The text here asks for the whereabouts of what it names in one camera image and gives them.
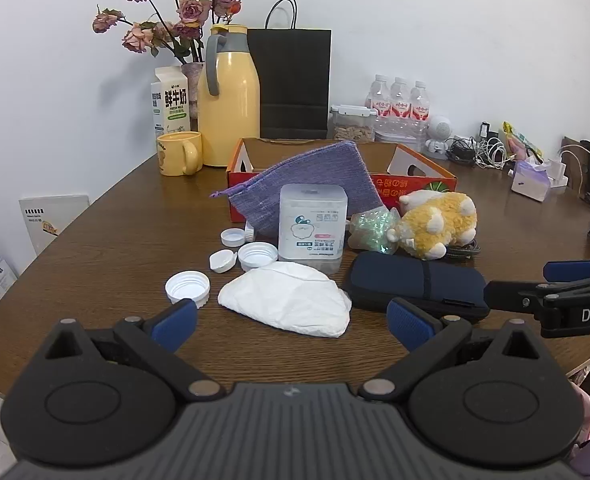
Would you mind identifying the yellow mug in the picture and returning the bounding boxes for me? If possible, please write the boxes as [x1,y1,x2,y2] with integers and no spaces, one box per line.
[156,131,204,177]

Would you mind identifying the white booklet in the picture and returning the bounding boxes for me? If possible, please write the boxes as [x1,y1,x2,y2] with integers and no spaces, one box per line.
[19,194,90,257]

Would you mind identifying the black charger cables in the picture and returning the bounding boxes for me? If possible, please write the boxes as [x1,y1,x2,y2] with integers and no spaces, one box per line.
[447,136,478,165]

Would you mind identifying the dried pink flower bouquet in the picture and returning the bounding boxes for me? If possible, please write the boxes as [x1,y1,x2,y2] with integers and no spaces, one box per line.
[92,0,243,66]

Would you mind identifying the white robot speaker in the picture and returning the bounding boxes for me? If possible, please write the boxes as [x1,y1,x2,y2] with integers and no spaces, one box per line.
[421,115,454,160]

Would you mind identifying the brown paper bag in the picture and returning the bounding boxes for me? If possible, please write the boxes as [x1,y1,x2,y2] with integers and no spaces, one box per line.
[560,136,590,201]

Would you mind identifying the purple knit pouch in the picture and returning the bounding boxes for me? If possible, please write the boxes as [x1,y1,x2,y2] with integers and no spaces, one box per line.
[210,141,386,238]

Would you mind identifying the white cloth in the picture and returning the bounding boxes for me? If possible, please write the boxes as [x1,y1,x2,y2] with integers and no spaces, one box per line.
[218,263,352,338]

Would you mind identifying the yellow plush toy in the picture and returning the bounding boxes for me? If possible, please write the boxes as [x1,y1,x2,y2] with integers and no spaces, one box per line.
[386,189,478,261]

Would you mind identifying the black paper bag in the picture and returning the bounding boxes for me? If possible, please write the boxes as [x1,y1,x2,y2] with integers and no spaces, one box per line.
[247,0,332,141]

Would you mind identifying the white charger cable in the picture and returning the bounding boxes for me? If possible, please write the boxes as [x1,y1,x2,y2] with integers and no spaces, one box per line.
[475,139,513,170]

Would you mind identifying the clear food container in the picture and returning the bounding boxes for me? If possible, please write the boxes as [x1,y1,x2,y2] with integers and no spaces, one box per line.
[330,105,378,142]

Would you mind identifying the white ribbed bottle cap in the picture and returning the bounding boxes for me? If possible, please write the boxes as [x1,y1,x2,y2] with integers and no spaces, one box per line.
[237,242,279,272]
[165,270,211,307]

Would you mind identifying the white milk carton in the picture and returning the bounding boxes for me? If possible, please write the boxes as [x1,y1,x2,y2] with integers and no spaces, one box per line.
[151,66,192,143]

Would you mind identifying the glass flower vase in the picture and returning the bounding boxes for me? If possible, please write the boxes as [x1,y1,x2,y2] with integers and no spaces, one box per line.
[181,61,206,121]

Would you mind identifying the yellow thermos jug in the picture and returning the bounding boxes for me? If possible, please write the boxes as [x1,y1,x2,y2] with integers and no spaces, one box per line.
[197,24,260,168]

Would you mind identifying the purple tissue pack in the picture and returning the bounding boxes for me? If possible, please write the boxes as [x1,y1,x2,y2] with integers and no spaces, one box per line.
[511,157,568,202]

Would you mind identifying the red cardboard box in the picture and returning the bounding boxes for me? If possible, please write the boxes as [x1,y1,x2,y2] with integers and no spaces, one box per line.
[226,137,458,223]

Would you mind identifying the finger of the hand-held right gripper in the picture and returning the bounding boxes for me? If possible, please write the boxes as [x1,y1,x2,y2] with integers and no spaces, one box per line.
[543,256,590,283]
[484,275,590,312]

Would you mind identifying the iridescent plastic bag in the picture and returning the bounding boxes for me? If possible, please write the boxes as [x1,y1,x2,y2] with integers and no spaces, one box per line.
[347,208,402,255]

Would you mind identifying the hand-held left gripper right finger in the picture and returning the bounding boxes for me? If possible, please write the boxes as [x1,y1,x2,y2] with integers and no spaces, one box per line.
[357,297,540,403]

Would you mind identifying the clear cotton swab box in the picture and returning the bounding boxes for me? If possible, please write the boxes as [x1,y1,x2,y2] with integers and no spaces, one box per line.
[278,184,348,263]

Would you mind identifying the dark navy zip case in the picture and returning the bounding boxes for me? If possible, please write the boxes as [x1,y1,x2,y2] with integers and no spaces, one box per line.
[342,251,492,323]

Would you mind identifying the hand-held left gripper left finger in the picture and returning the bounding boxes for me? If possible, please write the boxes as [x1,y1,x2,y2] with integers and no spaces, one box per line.
[45,299,226,403]

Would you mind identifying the white flip cap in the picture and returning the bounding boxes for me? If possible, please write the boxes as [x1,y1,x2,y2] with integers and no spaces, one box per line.
[210,248,238,274]

